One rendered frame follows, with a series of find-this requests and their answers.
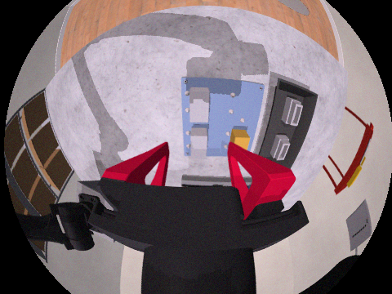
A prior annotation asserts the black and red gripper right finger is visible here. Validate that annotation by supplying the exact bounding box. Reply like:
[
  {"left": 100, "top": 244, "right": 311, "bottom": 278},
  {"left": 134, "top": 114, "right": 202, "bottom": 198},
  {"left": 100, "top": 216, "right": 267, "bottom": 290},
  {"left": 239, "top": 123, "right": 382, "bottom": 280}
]
[{"left": 227, "top": 142, "right": 296, "bottom": 220}]

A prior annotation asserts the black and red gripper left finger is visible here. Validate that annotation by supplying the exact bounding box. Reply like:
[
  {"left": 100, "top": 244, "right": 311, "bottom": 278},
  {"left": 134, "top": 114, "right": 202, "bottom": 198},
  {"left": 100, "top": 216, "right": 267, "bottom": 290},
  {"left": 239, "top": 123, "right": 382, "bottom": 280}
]
[{"left": 101, "top": 142, "right": 170, "bottom": 186}]

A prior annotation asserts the yellow rectangular block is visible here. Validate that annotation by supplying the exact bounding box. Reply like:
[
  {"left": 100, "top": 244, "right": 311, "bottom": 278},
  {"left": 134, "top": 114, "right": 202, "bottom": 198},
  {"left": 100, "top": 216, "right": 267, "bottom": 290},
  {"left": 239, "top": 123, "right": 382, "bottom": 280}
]
[{"left": 229, "top": 129, "right": 250, "bottom": 150}]

